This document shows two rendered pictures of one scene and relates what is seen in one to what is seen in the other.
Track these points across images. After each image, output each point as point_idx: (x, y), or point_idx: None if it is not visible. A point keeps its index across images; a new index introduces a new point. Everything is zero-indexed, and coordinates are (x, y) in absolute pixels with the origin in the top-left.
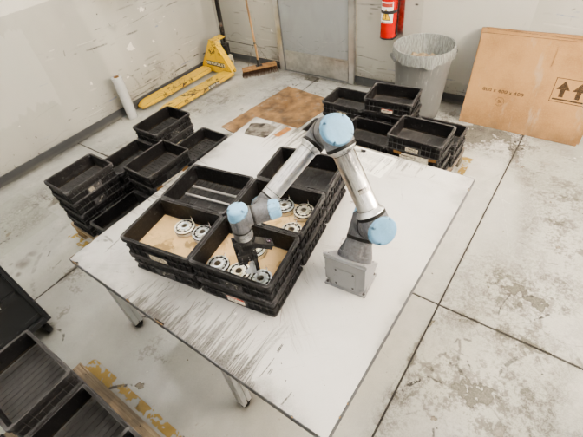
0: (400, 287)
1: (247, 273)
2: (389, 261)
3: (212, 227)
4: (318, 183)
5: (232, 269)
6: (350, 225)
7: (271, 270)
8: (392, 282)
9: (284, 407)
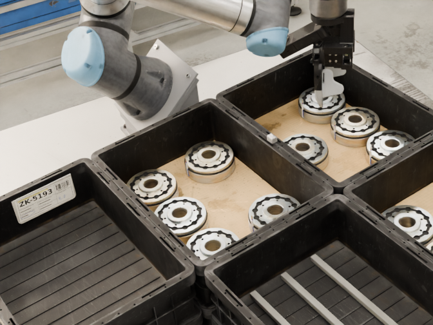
0: (109, 105)
1: (343, 73)
2: (81, 139)
3: (379, 170)
4: (46, 264)
5: (365, 126)
6: (123, 60)
7: (293, 121)
8: (111, 113)
9: (363, 49)
